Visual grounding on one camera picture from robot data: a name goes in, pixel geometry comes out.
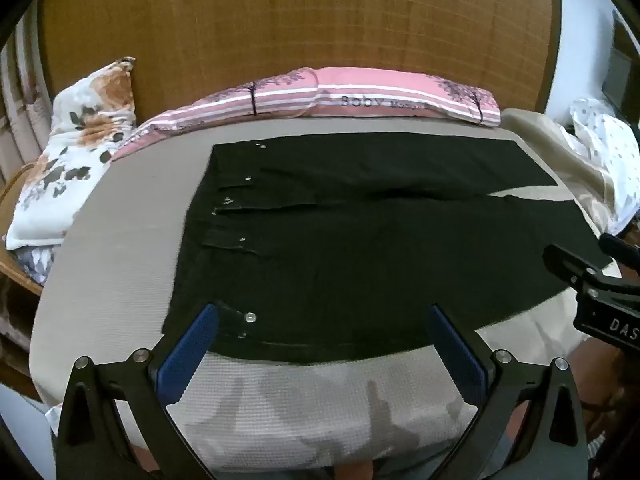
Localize pink striped pillow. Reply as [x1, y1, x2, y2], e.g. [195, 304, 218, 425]
[111, 66, 502, 162]

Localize beige curtain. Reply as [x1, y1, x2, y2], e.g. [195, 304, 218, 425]
[0, 15, 52, 186]

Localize grey patterned cloth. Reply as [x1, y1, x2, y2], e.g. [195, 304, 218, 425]
[14, 244, 57, 287]

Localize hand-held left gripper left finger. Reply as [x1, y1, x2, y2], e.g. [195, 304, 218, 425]
[54, 302, 221, 480]

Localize grey textured bed mat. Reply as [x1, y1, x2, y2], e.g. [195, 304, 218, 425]
[27, 120, 626, 480]

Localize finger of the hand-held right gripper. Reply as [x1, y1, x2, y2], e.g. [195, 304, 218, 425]
[598, 232, 640, 277]
[542, 243, 602, 292]

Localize wooden headboard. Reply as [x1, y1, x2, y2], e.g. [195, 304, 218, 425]
[37, 0, 561, 128]

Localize beige satin blanket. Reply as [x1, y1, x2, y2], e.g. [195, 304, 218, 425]
[500, 107, 632, 237]

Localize white floral pillow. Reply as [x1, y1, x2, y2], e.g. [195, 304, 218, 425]
[6, 56, 138, 252]

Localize dark framed screen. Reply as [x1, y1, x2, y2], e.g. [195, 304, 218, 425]
[600, 9, 640, 126]

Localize white dotted cloth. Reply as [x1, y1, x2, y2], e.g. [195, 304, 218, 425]
[560, 97, 640, 231]

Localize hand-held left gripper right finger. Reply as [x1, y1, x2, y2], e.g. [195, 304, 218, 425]
[427, 304, 591, 480]

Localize black pants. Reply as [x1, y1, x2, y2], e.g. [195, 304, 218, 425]
[161, 135, 613, 365]

